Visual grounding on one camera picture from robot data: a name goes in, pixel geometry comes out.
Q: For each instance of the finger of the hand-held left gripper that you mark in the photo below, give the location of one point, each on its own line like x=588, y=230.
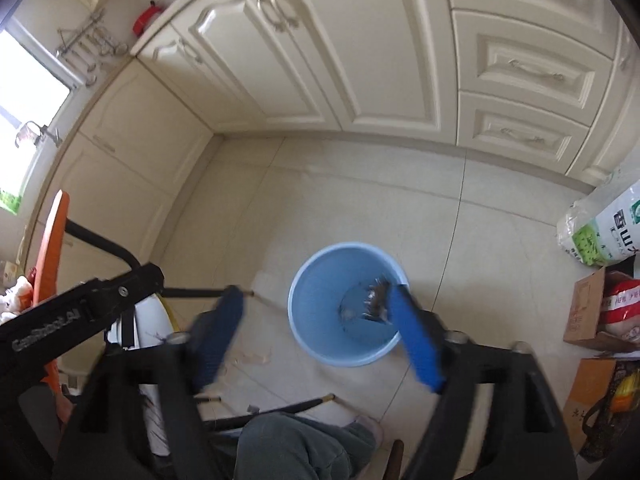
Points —
x=130, y=285

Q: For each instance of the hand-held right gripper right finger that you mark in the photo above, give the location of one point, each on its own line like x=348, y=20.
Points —
x=415, y=340

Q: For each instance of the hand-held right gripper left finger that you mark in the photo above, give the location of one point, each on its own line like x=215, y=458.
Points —
x=220, y=340

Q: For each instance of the dark wrapper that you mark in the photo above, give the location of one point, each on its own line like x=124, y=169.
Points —
x=372, y=300

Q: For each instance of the blue plastic bin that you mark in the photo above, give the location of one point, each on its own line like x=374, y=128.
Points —
x=320, y=300

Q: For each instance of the white marble round table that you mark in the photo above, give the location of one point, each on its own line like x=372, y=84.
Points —
x=150, y=320

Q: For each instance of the orange round table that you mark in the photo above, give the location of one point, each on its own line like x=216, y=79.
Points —
x=52, y=240

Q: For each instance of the person's shoe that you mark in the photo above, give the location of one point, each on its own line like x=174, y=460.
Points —
x=369, y=427

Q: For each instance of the brown wooden chair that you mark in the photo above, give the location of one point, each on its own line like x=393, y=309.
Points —
x=396, y=460

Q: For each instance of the person's leg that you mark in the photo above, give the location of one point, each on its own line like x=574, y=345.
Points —
x=300, y=450

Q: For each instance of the green bottle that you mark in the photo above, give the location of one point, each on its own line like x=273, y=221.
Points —
x=10, y=202

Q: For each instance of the open cardboard box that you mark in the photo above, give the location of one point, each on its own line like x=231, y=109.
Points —
x=582, y=310

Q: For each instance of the metal faucet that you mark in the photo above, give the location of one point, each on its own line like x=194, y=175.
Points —
x=37, y=132

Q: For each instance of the small cardboard box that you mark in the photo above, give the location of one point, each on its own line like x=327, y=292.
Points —
x=587, y=395

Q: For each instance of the red and white bag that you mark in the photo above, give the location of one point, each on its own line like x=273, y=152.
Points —
x=622, y=310

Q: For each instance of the window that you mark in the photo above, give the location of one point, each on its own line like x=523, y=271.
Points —
x=30, y=90

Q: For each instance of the white sack with green print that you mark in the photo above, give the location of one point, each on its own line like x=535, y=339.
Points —
x=615, y=220

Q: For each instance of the metal utensil rack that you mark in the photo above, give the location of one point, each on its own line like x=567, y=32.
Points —
x=90, y=45

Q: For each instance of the red lidded container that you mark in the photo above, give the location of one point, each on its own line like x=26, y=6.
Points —
x=147, y=19

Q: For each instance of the cream kitchen cabinet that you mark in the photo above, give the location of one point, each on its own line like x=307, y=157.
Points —
x=350, y=50

